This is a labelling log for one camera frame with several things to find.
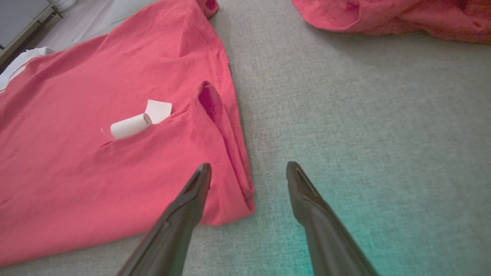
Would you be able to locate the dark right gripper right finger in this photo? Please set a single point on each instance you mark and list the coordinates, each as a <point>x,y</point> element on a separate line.
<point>330,237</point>

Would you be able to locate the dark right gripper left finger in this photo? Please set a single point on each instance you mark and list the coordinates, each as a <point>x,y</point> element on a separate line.
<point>172,230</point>

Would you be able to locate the red jersey with white sleeves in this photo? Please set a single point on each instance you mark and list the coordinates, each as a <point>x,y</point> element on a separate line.
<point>96,184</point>

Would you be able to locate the red mesh shorts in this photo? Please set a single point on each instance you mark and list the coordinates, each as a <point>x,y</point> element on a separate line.
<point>383,17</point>

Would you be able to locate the large grey fabric sofa seat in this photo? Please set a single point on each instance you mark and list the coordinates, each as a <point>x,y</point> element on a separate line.
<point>345,115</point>

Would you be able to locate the white round object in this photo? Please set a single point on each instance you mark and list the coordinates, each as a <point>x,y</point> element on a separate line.
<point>63,4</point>

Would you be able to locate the grey top cabinet with drawers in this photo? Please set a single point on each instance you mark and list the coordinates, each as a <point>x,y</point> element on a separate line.
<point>15,19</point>

